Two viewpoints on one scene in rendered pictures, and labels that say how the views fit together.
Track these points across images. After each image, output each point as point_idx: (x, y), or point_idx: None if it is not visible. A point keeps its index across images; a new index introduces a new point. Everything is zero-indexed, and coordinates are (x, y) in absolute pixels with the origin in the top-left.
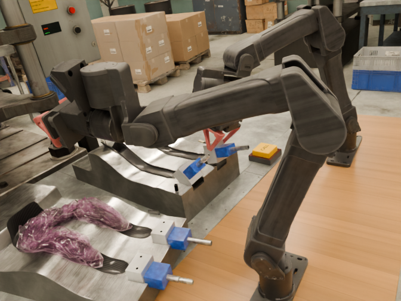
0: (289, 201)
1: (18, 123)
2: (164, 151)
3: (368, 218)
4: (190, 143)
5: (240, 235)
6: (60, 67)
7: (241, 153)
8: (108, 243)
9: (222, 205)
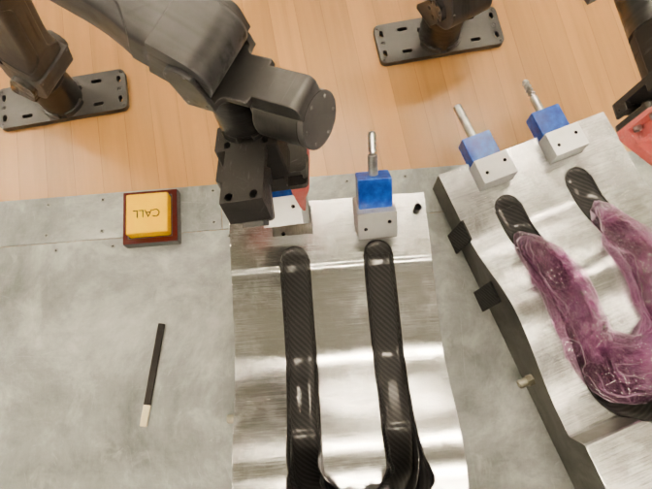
0: None
1: None
2: (308, 369)
3: (250, 4)
4: (244, 340)
5: (382, 127)
6: None
7: (157, 279)
8: (570, 226)
9: (339, 194)
